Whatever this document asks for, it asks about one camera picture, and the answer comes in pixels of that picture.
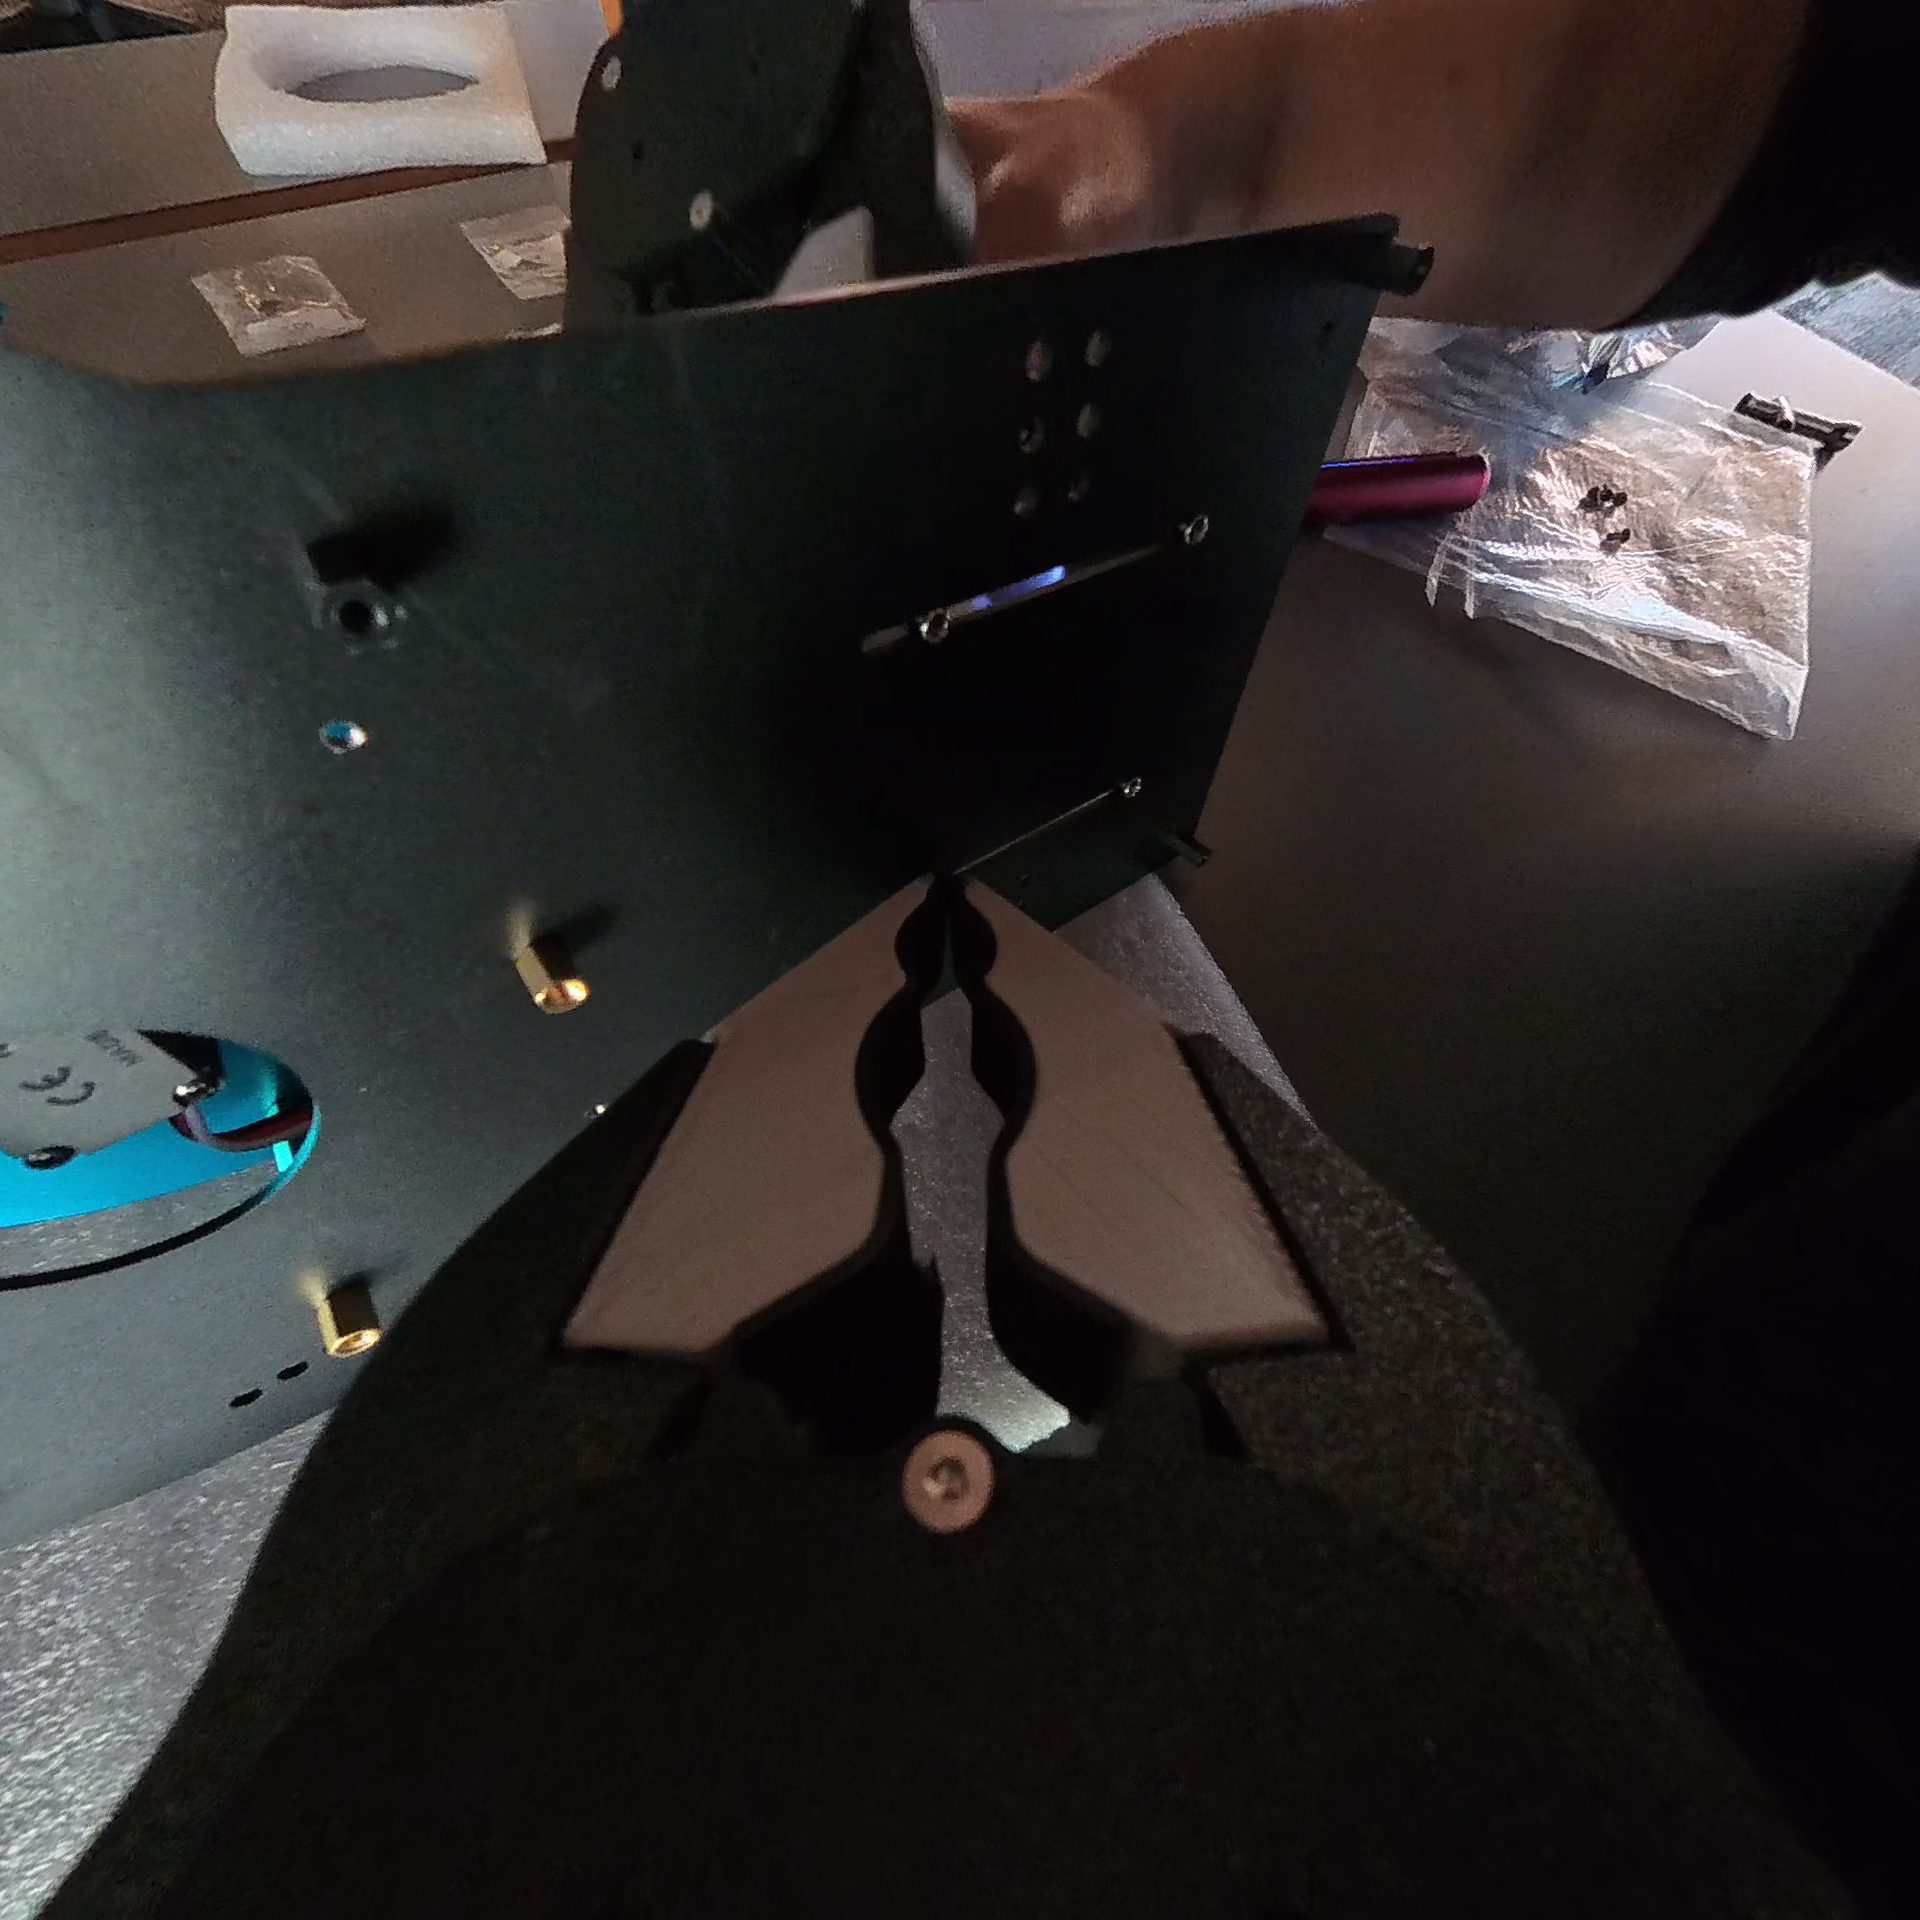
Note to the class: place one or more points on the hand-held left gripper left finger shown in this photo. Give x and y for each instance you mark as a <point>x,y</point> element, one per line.
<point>749,1201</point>

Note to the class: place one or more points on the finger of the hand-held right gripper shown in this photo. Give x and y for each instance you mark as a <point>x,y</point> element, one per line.
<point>833,251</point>

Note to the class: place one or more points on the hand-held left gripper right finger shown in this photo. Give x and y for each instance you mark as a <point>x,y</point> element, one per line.
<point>1154,1201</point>

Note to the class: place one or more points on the blue hobby robot arm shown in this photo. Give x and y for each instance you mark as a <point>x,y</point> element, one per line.
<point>599,675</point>

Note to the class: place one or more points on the red metal screwdriver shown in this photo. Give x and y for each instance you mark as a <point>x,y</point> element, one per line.
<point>1394,488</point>

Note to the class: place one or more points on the person's right forearm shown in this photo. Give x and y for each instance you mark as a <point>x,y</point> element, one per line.
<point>1499,148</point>

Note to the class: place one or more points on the grey desk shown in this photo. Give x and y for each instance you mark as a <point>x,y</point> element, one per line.
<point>1499,930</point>

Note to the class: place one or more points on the person's right hand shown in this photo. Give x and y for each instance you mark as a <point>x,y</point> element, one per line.
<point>1096,165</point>

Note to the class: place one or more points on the small clear parts bag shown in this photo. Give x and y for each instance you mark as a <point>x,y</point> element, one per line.
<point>277,299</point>
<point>516,248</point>

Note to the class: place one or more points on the white foam sheet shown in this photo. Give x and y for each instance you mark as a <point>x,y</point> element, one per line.
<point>1140,973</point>

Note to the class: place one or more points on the white foam block with hole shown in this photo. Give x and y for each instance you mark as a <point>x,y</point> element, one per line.
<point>376,112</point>

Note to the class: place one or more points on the large clear plastic bag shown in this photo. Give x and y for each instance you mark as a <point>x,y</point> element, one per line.
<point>1650,600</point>

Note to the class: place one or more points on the small black metal bracket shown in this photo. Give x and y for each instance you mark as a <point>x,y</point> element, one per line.
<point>1793,420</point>

